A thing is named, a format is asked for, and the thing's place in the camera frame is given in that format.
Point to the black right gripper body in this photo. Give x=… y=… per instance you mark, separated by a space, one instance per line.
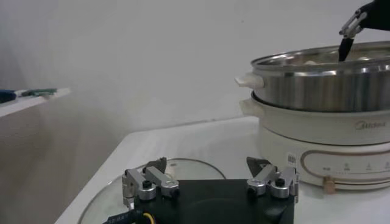
x=377 y=15

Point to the blue computer mouse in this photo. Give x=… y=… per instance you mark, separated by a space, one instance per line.
x=6 y=95

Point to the white side table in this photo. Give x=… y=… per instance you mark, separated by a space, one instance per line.
x=30 y=102

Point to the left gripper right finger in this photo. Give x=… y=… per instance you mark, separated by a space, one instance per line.
x=263 y=179

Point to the green circuit board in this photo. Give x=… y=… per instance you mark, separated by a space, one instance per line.
x=39 y=92

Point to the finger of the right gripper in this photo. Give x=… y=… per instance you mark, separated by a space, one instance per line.
x=345 y=48

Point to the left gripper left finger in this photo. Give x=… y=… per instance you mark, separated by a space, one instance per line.
x=143 y=184

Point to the stainless steel steamer basket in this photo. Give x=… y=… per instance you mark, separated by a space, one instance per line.
x=304 y=91

